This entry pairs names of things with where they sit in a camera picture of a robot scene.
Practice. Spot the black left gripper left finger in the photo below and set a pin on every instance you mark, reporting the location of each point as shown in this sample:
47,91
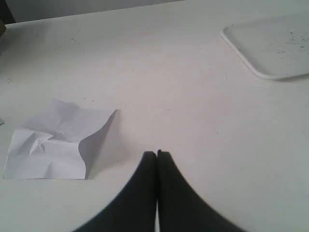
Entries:
134,208

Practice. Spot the white plastic tray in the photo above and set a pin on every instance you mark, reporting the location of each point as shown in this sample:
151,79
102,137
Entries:
274,48

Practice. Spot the crumpled white paper sheet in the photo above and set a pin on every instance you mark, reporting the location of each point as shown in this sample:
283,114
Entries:
58,143

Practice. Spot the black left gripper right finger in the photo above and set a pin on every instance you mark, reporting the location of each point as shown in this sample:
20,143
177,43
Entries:
180,208

